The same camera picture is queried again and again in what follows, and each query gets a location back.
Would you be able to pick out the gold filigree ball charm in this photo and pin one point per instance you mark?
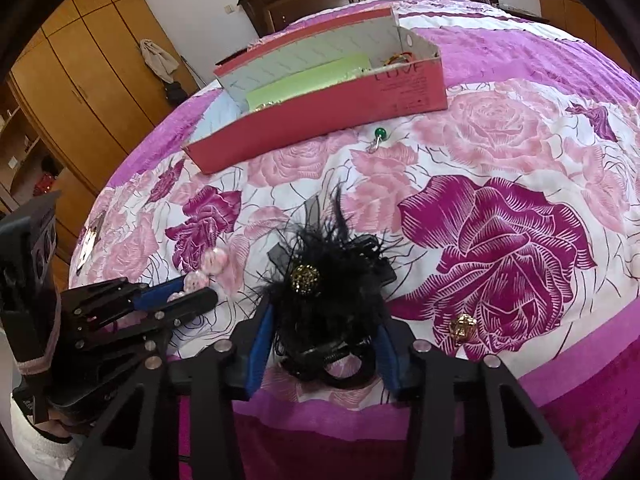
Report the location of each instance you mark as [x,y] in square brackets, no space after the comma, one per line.
[462,328]

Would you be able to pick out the person's left forearm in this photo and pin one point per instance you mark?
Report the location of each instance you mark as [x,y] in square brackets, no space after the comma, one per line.
[40,455]

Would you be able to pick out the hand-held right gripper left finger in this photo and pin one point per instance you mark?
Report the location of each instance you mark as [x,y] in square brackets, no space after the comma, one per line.
[259,355]

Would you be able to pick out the person's left hand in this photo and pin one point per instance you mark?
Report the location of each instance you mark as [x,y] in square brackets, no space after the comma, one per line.
[55,430]

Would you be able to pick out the red ornament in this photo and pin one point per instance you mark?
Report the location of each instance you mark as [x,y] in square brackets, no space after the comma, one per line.
[44,182]

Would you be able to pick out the light green paper sheet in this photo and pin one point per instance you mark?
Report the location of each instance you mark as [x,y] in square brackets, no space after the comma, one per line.
[310,80]

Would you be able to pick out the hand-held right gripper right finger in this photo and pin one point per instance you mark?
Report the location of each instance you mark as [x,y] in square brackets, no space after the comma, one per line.
[392,365]

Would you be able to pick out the black feather hair clip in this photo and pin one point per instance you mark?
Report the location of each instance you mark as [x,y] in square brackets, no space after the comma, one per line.
[325,300]

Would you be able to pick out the dark hanging bag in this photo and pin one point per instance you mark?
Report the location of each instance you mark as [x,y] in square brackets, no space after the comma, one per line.
[176,92]

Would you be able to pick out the green bead pin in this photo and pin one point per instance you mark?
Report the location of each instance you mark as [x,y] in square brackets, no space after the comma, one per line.
[380,133]

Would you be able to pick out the pink cardboard box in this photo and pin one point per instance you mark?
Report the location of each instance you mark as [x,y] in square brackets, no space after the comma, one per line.
[300,130]

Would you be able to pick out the wooden wardrobe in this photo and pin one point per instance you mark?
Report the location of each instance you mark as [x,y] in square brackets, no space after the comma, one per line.
[90,75]

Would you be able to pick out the beige hanging towel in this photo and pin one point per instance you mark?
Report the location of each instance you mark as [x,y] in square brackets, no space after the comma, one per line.
[157,60]

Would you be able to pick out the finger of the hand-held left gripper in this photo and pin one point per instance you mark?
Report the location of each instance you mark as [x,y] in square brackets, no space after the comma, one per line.
[160,294]
[195,300]

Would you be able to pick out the wooden side cabinet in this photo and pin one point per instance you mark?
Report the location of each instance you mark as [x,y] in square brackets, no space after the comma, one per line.
[565,15]

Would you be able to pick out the dark wooden nightstand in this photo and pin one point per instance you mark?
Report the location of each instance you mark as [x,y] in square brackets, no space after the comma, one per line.
[520,12]

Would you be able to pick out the small shiny brown object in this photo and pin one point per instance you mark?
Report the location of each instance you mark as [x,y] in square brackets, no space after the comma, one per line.
[91,242]

